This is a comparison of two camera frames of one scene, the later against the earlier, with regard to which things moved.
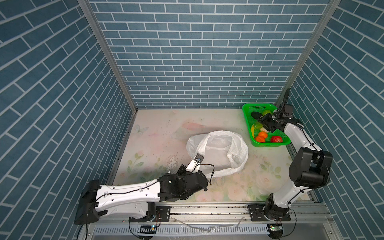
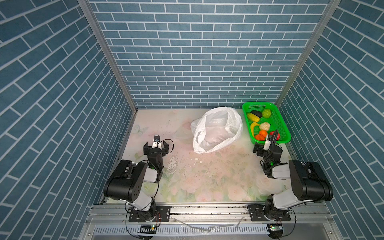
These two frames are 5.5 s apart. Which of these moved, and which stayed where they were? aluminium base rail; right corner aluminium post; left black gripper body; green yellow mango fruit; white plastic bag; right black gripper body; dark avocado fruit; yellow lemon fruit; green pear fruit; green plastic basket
Moved: white plastic bag; left black gripper body; right black gripper body; green yellow mango fruit
Stayed: right corner aluminium post; dark avocado fruit; aluminium base rail; green pear fruit; green plastic basket; yellow lemon fruit
